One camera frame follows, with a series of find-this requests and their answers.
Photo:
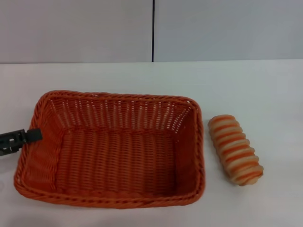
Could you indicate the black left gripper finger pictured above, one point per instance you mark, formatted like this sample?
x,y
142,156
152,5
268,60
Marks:
x,y
33,135
9,151

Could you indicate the black vertical wall seam strip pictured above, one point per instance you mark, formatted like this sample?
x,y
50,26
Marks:
x,y
153,30

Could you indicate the orange woven plastic basket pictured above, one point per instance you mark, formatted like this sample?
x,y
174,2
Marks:
x,y
113,151

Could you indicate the orange striped spiral bread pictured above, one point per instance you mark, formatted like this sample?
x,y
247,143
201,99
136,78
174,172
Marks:
x,y
235,151

